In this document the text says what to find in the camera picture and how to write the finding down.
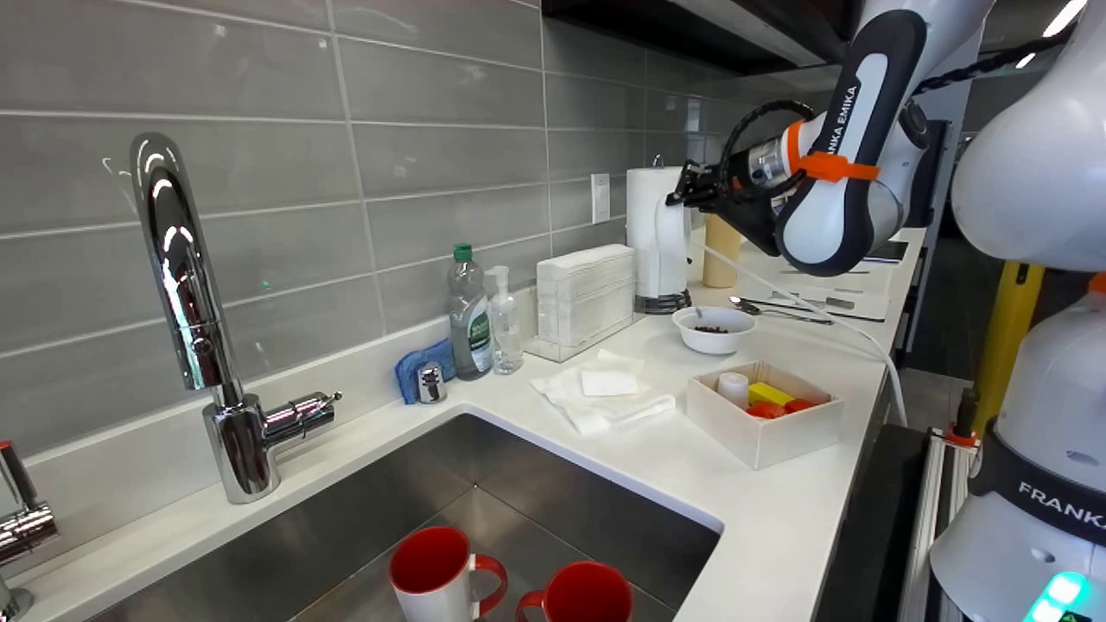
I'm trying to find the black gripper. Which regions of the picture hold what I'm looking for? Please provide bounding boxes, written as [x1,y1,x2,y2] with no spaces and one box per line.
[668,159,754,230]

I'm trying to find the small white cup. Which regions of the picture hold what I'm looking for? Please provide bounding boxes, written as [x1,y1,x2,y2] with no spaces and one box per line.
[715,373,751,408]

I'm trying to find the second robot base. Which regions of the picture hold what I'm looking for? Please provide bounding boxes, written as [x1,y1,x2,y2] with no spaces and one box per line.
[928,0,1106,622]

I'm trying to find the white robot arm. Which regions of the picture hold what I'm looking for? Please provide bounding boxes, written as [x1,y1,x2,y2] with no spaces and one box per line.
[662,0,995,278]

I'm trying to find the wooden box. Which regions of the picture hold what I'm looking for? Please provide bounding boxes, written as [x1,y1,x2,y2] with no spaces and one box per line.
[688,362,841,470]

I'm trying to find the cardboard tube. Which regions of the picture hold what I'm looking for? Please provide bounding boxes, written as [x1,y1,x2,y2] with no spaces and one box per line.
[706,213,744,291]

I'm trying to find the paper towel roll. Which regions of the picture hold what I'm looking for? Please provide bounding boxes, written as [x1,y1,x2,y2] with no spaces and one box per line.
[624,166,691,314]

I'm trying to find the metal spoon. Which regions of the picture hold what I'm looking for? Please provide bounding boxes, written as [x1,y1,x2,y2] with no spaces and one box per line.
[728,293,833,324]

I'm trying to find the empty white bowl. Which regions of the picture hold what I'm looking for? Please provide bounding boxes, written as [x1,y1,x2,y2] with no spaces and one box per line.
[670,306,754,356]

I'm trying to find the clear napkin holder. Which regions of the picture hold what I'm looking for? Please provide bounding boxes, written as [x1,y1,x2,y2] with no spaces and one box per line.
[529,244,635,362]

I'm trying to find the yellow block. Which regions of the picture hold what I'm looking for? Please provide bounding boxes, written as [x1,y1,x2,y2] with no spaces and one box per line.
[745,381,795,408]

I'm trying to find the red block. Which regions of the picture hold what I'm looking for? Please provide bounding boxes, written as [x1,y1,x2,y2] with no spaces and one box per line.
[745,396,825,423]

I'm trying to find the white cloth napkins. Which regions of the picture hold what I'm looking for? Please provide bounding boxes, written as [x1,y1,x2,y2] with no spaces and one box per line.
[537,350,674,434]

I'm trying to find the clear sanitizer bottle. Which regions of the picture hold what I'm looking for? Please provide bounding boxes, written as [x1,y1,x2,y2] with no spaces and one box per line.
[486,265,523,377]

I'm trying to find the green cap soap bottle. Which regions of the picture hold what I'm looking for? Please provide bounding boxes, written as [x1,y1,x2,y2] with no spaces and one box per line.
[450,242,491,381]

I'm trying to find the blue sponge holder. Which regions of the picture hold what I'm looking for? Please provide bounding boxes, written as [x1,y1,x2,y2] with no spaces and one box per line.
[394,340,455,403]

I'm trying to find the stainless steel sink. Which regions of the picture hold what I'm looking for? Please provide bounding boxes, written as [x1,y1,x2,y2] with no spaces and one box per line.
[83,411,723,622]

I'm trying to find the red mug lower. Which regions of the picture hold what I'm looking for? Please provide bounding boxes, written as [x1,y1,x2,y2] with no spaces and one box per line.
[515,560,631,622]

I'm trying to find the red mug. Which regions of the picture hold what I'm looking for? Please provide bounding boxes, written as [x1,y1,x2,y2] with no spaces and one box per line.
[386,524,509,622]
[515,560,631,622]

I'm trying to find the red mug upper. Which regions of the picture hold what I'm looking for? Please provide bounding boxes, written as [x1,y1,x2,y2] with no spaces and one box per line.
[386,524,509,622]

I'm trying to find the chrome faucet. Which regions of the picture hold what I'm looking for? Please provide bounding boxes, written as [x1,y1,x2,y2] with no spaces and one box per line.
[131,131,335,504]

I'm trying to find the small side tap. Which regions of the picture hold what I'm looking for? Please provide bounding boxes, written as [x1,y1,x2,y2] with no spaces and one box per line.
[0,443,59,622]

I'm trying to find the white cable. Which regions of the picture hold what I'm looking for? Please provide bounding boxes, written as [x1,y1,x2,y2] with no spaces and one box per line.
[736,244,912,427]

